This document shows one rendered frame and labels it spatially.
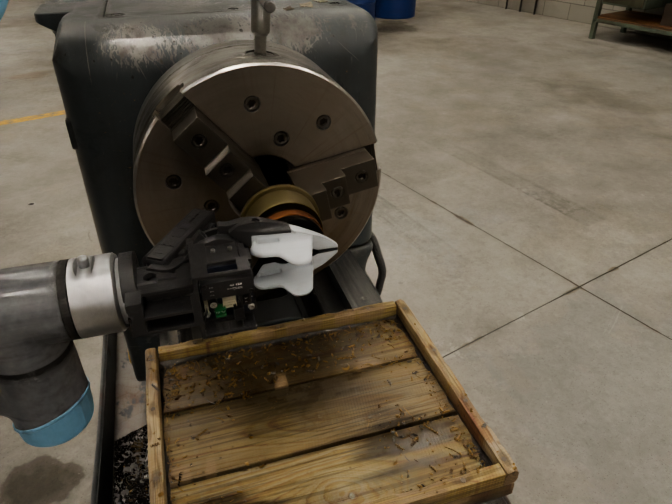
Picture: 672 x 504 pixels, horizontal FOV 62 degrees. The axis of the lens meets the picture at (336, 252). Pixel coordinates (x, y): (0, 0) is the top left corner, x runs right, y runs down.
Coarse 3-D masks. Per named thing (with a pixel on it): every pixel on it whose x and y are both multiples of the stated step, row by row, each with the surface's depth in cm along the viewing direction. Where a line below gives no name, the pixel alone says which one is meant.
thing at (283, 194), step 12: (264, 192) 61; (276, 192) 61; (288, 192) 61; (300, 192) 62; (252, 204) 61; (264, 204) 60; (276, 204) 59; (288, 204) 59; (300, 204) 60; (312, 204) 64; (240, 216) 62; (264, 216) 59; (276, 216) 58; (288, 216) 58; (300, 216) 58; (312, 216) 60; (312, 228) 58
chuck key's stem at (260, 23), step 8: (256, 0) 62; (256, 8) 63; (256, 16) 63; (264, 16) 63; (256, 24) 63; (264, 24) 64; (256, 32) 64; (264, 32) 64; (256, 40) 65; (264, 40) 65; (256, 48) 65; (264, 48) 65
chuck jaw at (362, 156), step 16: (320, 160) 70; (336, 160) 70; (352, 160) 69; (368, 160) 68; (288, 176) 69; (304, 176) 68; (320, 176) 67; (336, 176) 66; (352, 176) 69; (368, 176) 69; (320, 192) 64; (336, 192) 68; (352, 192) 70; (320, 208) 65
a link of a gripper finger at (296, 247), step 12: (300, 228) 57; (252, 240) 55; (264, 240) 56; (276, 240) 56; (288, 240) 56; (300, 240) 56; (312, 240) 57; (324, 240) 58; (252, 252) 54; (264, 252) 54; (276, 252) 54; (288, 252) 54; (300, 252) 54; (300, 264) 53
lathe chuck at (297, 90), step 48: (240, 48) 68; (192, 96) 62; (240, 96) 63; (288, 96) 65; (336, 96) 67; (144, 144) 63; (240, 144) 66; (288, 144) 68; (336, 144) 70; (144, 192) 66; (192, 192) 68; (336, 240) 78
